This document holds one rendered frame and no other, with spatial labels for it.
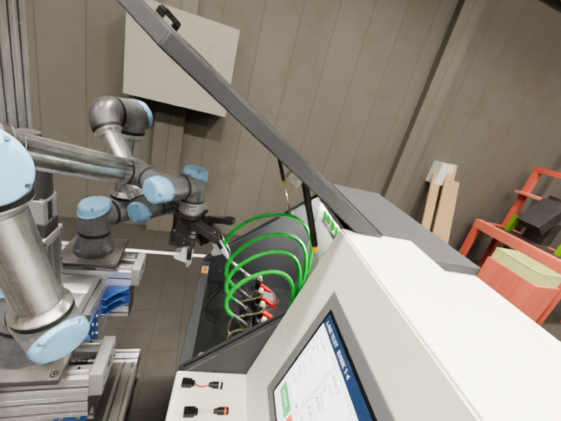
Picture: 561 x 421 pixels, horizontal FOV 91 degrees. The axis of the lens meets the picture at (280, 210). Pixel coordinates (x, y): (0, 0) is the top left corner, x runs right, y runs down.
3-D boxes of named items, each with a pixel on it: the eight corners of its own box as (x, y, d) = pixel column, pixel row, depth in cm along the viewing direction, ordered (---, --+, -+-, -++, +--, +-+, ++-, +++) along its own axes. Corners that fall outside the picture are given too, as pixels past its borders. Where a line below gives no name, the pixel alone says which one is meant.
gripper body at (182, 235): (173, 235, 97) (177, 205, 93) (198, 240, 99) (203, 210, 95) (168, 247, 90) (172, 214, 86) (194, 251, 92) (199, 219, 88)
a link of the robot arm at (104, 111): (83, 84, 91) (148, 218, 95) (113, 89, 101) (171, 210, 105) (67, 103, 97) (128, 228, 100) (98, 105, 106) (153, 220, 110)
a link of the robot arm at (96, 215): (70, 228, 113) (69, 198, 108) (102, 219, 125) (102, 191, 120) (90, 239, 109) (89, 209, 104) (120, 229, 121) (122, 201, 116)
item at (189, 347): (199, 284, 153) (203, 260, 147) (206, 285, 154) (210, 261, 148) (173, 397, 96) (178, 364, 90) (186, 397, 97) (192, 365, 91)
